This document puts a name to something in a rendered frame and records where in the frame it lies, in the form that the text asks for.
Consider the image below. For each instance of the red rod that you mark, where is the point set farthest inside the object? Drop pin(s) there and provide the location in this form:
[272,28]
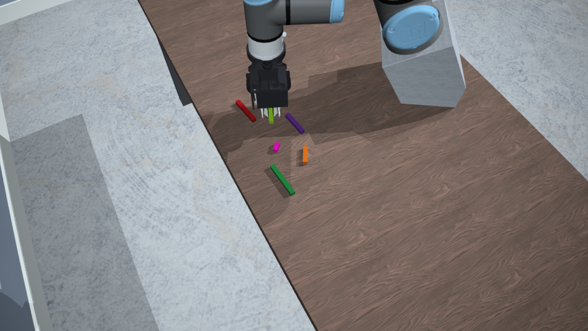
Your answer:
[245,110]

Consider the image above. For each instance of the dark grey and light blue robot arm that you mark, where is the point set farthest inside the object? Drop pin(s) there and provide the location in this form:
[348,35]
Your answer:
[406,24]

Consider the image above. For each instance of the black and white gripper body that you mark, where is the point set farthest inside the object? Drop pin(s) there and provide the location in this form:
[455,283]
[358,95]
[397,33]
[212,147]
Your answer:
[266,96]

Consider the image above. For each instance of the purple rod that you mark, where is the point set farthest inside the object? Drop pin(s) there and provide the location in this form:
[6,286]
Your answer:
[295,123]

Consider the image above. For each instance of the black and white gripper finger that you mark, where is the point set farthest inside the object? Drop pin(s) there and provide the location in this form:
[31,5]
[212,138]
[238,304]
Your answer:
[289,86]
[264,110]

